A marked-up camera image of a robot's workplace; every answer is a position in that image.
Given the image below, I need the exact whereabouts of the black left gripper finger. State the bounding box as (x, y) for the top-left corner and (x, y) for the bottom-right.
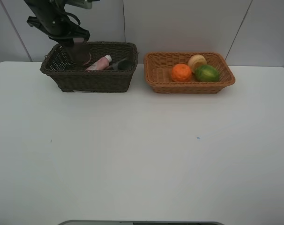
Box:
(81, 38), (88, 45)
(58, 38), (75, 49)

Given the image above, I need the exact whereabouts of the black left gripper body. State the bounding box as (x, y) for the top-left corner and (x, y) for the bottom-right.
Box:
(27, 11), (90, 42)

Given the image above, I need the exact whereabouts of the translucent pink plastic cup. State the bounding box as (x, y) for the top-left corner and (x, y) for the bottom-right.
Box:
(64, 38), (91, 66)

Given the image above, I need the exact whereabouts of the pink bottle white cap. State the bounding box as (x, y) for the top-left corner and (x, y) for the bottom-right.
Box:
(86, 55), (112, 71)

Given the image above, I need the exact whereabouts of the dark grey pump bottle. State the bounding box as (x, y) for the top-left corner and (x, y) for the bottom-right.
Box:
(106, 59), (133, 71)

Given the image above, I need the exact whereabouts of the orange mandarin fruit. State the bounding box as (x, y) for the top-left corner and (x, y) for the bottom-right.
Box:
(171, 63), (192, 82)

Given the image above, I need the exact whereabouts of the pale peach fruit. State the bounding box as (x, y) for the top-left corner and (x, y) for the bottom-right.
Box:
(187, 54), (207, 73)

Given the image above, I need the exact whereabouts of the green lime fruit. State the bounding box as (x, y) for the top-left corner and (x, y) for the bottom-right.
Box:
(195, 64), (220, 82)

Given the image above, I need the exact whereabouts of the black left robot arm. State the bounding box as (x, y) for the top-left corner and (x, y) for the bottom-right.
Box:
(25, 0), (93, 47)

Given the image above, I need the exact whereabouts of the dark brown wicker basket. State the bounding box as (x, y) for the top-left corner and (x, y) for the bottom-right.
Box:
(40, 42), (138, 93)

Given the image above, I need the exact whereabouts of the orange wicker basket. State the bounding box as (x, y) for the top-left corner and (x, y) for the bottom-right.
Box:
(144, 52), (235, 94)

